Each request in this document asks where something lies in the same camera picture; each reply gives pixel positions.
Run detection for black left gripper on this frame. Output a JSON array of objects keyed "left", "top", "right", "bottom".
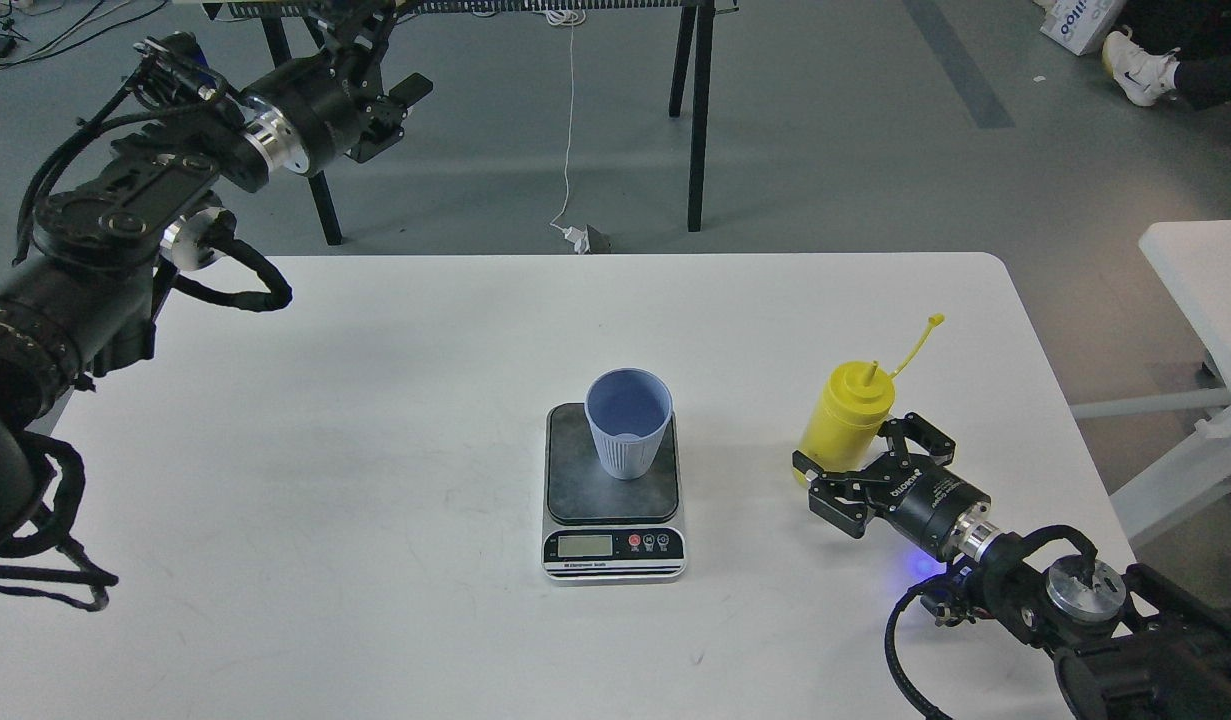
[{"left": 243, "top": 1, "right": 435, "bottom": 177}]

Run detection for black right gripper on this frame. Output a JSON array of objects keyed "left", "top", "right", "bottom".
[{"left": 792, "top": 414, "right": 991, "bottom": 562}]

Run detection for yellow squeeze bottle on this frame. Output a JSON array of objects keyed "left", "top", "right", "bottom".
[{"left": 796, "top": 313, "right": 947, "bottom": 471}]

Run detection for blue ribbed plastic cup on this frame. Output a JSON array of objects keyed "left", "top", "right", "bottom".
[{"left": 582, "top": 368, "right": 673, "bottom": 480}]

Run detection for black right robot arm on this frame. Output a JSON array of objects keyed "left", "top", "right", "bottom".
[{"left": 792, "top": 414, "right": 1231, "bottom": 719}]

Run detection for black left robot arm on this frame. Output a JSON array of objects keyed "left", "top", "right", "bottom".
[{"left": 0, "top": 1, "right": 433, "bottom": 612}]

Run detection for digital kitchen scale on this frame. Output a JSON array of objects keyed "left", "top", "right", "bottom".
[{"left": 539, "top": 404, "right": 687, "bottom": 585}]

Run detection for power adapter on floor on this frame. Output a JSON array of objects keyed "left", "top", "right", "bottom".
[{"left": 563, "top": 225, "right": 612, "bottom": 255}]

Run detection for black-legged background table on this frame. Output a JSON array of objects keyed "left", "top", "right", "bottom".
[{"left": 175, "top": 1, "right": 740, "bottom": 247}]

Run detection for white sneaker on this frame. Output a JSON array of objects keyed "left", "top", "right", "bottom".
[{"left": 1101, "top": 30, "right": 1179, "bottom": 108}]

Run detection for white cardboard box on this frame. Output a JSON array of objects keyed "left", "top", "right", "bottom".
[{"left": 1039, "top": 1, "right": 1128, "bottom": 55}]

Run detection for person's black trouser leg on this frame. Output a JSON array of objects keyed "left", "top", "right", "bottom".
[{"left": 1115, "top": 1, "right": 1231, "bottom": 111}]

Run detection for white hanging cable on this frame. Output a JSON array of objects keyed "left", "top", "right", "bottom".
[{"left": 547, "top": 7, "right": 588, "bottom": 241}]

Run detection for black cables on floor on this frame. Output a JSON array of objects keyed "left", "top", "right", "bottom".
[{"left": 0, "top": 0, "right": 166, "bottom": 71}]

